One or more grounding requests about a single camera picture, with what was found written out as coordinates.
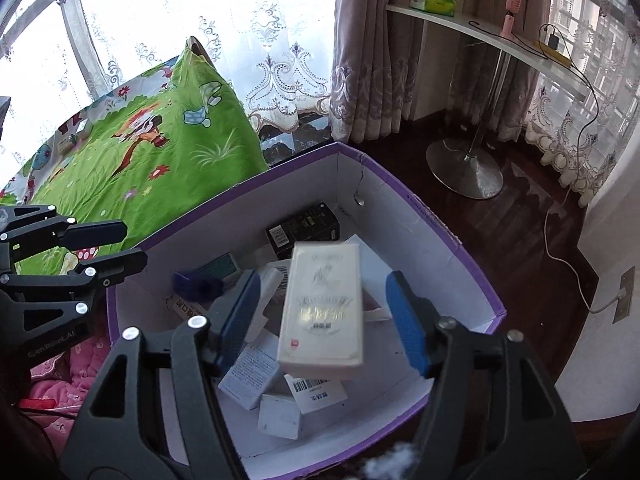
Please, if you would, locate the pink quilt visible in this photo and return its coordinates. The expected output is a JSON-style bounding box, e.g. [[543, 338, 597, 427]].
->
[[27, 325, 118, 441]]

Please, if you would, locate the purple-edged cardboard storage box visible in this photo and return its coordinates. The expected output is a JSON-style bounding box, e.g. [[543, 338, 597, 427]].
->
[[106, 141, 507, 480]]

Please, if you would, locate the white side table metal stand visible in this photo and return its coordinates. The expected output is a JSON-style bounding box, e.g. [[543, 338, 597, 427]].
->
[[385, 2, 591, 201]]

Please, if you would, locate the dark blue small box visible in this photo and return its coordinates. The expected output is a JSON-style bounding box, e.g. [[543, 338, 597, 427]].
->
[[172, 270, 224, 302]]

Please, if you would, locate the wall socket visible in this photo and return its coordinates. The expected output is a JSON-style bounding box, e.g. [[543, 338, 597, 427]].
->
[[612, 266, 637, 324]]

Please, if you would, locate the white box barcode label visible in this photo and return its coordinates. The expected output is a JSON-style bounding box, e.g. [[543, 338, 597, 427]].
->
[[244, 264, 293, 346], [284, 372, 349, 415]]

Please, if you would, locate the white lace curtain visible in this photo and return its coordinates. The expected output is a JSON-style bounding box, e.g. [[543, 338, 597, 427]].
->
[[0, 0, 341, 126], [520, 0, 640, 208]]

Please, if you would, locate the long white printed box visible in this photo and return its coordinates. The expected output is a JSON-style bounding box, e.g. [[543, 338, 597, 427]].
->
[[277, 241, 364, 382]]

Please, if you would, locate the green cartoon printed bed sheet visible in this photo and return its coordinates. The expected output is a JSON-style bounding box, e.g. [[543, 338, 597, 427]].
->
[[0, 42, 271, 278]]

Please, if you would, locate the pink handheld fan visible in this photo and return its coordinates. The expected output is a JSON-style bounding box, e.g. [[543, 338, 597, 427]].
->
[[499, 0, 519, 37]]

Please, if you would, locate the pink drape curtain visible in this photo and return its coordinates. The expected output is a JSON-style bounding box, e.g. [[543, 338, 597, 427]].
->
[[327, 0, 553, 143]]

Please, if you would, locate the grey-green box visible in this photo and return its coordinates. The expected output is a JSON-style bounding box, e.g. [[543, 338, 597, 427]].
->
[[192, 252, 240, 282]]

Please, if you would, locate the yellow power strip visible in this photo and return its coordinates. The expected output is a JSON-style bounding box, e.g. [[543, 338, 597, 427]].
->
[[536, 40, 574, 67]]

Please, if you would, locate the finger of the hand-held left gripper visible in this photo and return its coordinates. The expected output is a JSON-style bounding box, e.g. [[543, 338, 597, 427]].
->
[[0, 250, 149, 312], [0, 204, 128, 271]]

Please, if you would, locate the narrow box gold print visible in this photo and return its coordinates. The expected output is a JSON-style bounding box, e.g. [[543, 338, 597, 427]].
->
[[169, 294, 211, 322]]

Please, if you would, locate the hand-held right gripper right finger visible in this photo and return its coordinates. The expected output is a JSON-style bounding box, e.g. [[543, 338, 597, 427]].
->
[[385, 270, 588, 480]]

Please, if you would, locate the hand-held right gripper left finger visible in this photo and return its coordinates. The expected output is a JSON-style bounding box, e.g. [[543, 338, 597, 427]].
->
[[60, 270, 263, 480]]

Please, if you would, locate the power strip cable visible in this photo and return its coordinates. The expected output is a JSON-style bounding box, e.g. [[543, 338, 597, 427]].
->
[[542, 62, 628, 315]]

